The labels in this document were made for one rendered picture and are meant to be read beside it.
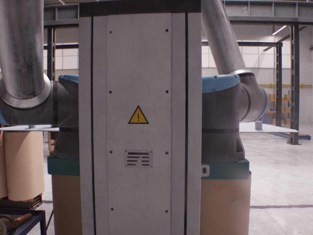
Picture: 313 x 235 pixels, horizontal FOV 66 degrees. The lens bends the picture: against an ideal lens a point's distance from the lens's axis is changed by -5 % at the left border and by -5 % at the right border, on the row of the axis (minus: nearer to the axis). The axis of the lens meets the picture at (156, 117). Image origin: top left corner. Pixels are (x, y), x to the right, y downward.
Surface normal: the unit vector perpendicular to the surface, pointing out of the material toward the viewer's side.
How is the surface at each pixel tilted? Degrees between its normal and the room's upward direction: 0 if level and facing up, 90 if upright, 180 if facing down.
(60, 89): 55
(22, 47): 148
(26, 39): 143
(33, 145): 90
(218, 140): 70
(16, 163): 90
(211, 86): 86
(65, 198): 90
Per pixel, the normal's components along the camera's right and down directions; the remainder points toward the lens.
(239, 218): 0.28, 0.04
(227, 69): -0.58, -0.04
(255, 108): 0.65, 0.29
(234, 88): 0.55, 0.04
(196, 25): -0.09, 0.04
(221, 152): -0.04, -0.30
